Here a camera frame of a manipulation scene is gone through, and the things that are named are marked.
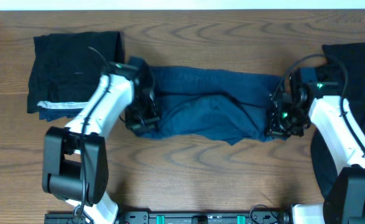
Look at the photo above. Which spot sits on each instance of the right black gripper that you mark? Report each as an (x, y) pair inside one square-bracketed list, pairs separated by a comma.
[(274, 130)]

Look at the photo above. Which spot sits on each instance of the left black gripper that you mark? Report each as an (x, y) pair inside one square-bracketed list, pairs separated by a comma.
[(150, 124)]

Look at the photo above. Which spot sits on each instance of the blue denim shorts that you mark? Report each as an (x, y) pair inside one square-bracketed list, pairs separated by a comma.
[(220, 105)]

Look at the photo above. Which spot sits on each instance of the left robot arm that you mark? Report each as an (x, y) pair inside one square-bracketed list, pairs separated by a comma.
[(75, 164)]

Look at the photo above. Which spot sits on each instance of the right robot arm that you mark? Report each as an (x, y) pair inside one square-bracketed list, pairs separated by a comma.
[(313, 101)]

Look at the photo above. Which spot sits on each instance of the black garment pile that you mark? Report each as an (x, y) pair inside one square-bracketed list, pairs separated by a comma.
[(353, 57)]

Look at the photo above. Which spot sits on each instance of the folded black shorts white trim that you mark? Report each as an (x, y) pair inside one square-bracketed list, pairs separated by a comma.
[(67, 70)]

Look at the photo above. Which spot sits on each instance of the black mounting rail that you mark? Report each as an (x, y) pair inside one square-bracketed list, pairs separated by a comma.
[(256, 216)]

